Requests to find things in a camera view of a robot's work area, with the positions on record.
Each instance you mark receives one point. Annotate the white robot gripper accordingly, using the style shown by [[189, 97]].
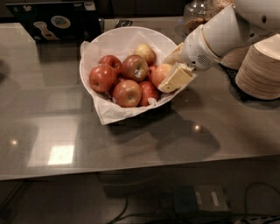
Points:
[[196, 50]]

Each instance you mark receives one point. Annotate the yellow-red apple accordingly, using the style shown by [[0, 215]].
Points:
[[160, 73]]

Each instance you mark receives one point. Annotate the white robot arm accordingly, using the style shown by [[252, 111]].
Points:
[[241, 24]]

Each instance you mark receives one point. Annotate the small red apple middle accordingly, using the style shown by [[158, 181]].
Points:
[[151, 72]]

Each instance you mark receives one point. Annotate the red apple front right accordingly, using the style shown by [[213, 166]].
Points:
[[148, 91]]

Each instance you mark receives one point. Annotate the yellow apple at back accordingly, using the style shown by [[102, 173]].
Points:
[[145, 51]]

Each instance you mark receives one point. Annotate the red apple with sticker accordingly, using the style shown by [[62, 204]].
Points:
[[135, 68]]

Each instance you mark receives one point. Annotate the white bowl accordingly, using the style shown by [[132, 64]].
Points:
[[125, 39]]

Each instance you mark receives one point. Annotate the red apple front centre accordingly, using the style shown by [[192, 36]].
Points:
[[127, 94]]

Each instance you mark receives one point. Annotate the red apple back left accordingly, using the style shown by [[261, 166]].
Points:
[[112, 61]]

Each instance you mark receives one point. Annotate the black tray mat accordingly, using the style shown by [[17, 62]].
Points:
[[231, 74]]

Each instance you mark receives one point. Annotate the paper plate stack back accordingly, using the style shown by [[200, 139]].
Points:
[[234, 59]]

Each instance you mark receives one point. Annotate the paper plate stack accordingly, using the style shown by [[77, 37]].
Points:
[[259, 73], [234, 59]]

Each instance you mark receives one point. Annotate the glass jar with cereal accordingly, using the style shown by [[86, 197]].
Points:
[[197, 13]]

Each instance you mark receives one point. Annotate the dark small packet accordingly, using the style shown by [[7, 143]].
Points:
[[123, 23]]

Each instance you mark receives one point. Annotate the paper plate stack front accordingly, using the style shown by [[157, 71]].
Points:
[[259, 73]]

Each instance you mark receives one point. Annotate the white paper liner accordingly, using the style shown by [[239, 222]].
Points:
[[110, 112]]

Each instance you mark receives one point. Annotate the black laptop with stickers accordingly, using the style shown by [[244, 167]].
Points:
[[58, 21]]

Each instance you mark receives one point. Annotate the dark power adapter box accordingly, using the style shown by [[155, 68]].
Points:
[[205, 200]]

